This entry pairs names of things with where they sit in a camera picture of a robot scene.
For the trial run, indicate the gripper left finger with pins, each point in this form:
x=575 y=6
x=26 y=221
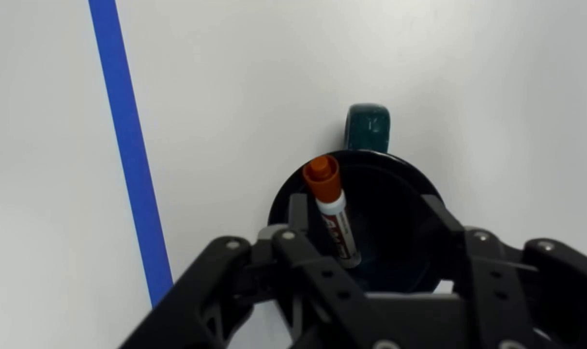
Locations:
x=225 y=286

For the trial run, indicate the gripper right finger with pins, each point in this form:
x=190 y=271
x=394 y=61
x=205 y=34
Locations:
x=526 y=291

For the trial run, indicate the orange capped marker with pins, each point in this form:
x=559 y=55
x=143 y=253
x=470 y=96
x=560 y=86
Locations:
x=333 y=208

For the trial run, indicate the dark teal mug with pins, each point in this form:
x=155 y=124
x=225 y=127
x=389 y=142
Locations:
x=371 y=213

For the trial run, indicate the blue tape strip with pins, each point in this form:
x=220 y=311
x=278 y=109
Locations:
x=129 y=155

